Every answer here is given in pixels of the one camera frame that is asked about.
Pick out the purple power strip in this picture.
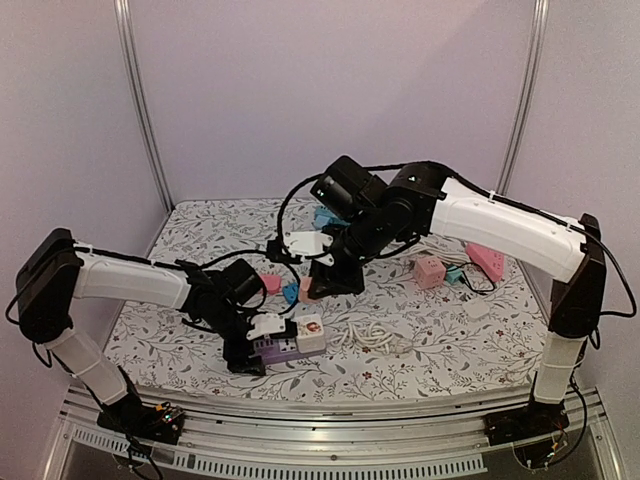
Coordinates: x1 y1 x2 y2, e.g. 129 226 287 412
253 338 326 366

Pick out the salmon small cube adapter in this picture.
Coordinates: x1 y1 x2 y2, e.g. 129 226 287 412
298 276 316 304

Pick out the white tiger plug adapter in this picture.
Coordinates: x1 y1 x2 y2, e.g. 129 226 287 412
295 314 326 354

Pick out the pink cube socket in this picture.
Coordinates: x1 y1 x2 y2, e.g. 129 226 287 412
413 256 446 289

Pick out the teal small adapter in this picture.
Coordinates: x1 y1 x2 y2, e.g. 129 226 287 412
445 265 464 285

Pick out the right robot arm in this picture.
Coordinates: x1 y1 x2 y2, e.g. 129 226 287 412
267 156 618 445

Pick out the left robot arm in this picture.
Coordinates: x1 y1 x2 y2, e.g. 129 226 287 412
5 228 296 445

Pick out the blue flat plug adapter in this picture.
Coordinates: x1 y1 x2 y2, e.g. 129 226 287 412
282 283 299 305

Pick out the pink flat plug adapter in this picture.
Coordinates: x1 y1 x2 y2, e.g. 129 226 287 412
260 274 282 295

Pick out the teal power strip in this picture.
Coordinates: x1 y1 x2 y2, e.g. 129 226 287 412
313 206 349 230

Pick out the floral table mat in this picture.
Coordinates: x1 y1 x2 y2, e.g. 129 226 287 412
102 198 561 402

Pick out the white square adapter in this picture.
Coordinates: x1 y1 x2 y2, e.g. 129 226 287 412
462 298 490 322

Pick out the pink power strip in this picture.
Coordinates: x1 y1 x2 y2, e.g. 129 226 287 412
465 243 505 282

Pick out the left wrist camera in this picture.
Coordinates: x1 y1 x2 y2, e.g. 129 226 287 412
246 313 297 341

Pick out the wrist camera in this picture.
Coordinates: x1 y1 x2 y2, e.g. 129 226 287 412
246 313 297 341
266 231 335 266

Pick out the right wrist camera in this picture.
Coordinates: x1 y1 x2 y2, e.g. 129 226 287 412
266 231 335 266

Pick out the white coiled power cord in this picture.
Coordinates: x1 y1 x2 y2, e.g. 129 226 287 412
327 319 416 357

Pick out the white cord bundle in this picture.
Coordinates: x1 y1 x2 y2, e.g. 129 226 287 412
394 234 469 264

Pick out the aluminium front rail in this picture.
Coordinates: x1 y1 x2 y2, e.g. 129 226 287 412
37 384 621 480

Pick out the right aluminium frame post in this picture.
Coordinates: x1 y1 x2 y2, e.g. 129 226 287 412
496 0 549 196

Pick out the aluminium frame post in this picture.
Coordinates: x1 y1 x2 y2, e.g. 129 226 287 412
496 0 549 196
114 0 175 214

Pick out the left aluminium frame post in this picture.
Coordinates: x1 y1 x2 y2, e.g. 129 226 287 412
114 0 175 214

